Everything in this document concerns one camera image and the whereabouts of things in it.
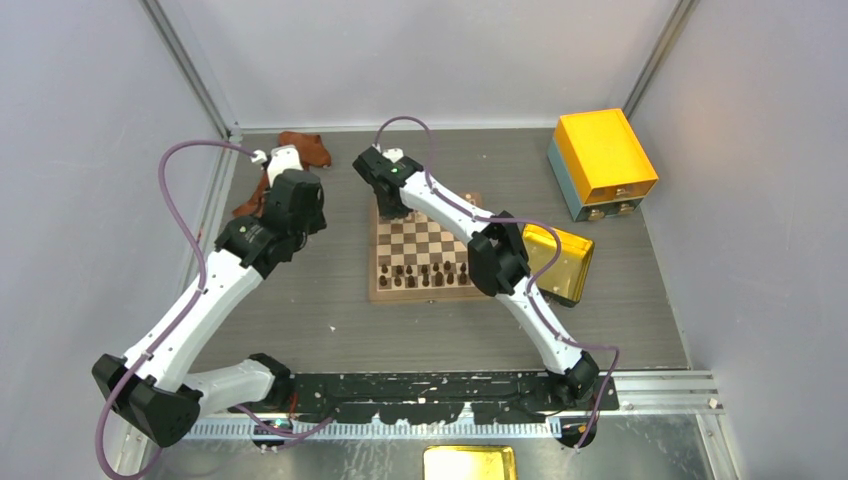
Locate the gold metal tin tray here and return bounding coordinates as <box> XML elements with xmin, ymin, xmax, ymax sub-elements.
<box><xmin>522</xmin><ymin>224</ymin><xmax>595</xmax><ymax>307</ymax></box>

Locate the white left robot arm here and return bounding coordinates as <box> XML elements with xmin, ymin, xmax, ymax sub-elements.
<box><xmin>92</xmin><ymin>169</ymin><xmax>326</xmax><ymax>448</ymax></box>

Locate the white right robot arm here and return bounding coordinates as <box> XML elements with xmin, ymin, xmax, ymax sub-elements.
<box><xmin>353</xmin><ymin>146</ymin><xmax>600</xmax><ymax>411</ymax></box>

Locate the brown cloth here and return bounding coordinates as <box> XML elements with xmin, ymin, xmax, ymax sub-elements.
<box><xmin>231</xmin><ymin>131</ymin><xmax>332</xmax><ymax>217</ymax></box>

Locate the wooden chessboard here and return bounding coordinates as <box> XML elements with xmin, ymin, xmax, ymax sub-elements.
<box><xmin>367</xmin><ymin>204</ymin><xmax>484</xmax><ymax>304</ymax></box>

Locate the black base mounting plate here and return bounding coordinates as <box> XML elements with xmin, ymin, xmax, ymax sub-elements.
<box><xmin>246</xmin><ymin>371</ymin><xmax>620</xmax><ymax>425</ymax></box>

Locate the yellow drawer box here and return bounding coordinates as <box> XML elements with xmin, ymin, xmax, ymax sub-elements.
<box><xmin>547</xmin><ymin>108</ymin><xmax>658</xmax><ymax>222</ymax></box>

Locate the gold tin lid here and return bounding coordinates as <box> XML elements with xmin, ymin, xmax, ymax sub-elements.
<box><xmin>422</xmin><ymin>445</ymin><xmax>517</xmax><ymax>480</ymax></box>

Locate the aluminium front rail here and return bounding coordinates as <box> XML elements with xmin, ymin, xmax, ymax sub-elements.
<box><xmin>124</xmin><ymin>370</ymin><xmax>725</xmax><ymax>442</ymax></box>

